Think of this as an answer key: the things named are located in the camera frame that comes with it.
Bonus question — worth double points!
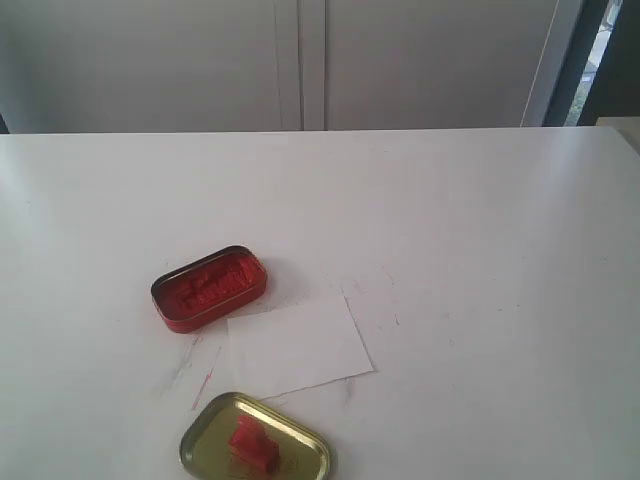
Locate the red stamp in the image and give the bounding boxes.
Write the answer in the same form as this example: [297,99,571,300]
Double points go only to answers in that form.
[228,415,280,474]

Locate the red ink pad tin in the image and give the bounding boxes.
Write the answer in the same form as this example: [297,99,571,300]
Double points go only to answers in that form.
[150,245,268,334]

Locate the white paper sheet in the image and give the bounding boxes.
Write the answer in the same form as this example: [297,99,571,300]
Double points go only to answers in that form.
[228,296,373,399]

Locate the gold tin lid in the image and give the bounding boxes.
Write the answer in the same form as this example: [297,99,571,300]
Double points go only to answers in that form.
[179,392,332,479]

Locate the white cabinet doors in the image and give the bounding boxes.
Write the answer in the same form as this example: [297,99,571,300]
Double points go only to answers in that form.
[1,1,581,133]

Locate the dark window frame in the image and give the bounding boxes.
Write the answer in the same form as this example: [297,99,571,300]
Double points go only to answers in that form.
[543,1,639,127]

